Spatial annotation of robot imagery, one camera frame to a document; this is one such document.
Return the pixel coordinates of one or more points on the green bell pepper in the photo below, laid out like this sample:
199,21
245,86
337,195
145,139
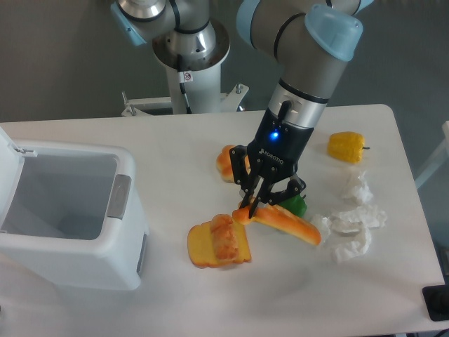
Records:
296,205

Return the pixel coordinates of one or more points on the long orange baguette bread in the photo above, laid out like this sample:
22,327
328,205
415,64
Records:
281,219

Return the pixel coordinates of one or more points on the white plastic trash can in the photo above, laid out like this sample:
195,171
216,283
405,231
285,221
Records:
71,213

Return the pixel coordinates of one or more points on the yellow toast slice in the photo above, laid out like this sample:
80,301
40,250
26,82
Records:
200,247

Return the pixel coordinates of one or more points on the white furniture edge right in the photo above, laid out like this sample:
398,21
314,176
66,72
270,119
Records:
436,159

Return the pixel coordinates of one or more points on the crumpled white tissue upper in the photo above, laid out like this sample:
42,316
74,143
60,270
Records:
357,189

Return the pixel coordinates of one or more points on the crumpled white tissue small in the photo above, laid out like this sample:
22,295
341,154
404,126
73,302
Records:
322,224

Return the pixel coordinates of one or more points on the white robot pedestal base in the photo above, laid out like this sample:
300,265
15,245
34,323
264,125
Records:
193,70

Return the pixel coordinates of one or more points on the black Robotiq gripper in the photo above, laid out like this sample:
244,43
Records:
273,155

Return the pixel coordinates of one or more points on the braided round bread roll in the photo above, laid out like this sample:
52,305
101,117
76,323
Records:
224,164

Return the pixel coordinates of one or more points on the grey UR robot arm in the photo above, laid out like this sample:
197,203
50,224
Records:
312,40

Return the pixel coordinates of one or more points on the crumpled white tissue large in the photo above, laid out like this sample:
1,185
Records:
355,226

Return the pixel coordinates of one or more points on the black device at edge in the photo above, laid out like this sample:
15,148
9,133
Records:
436,301

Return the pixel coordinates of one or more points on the yellow bell pepper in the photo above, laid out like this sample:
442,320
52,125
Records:
347,146

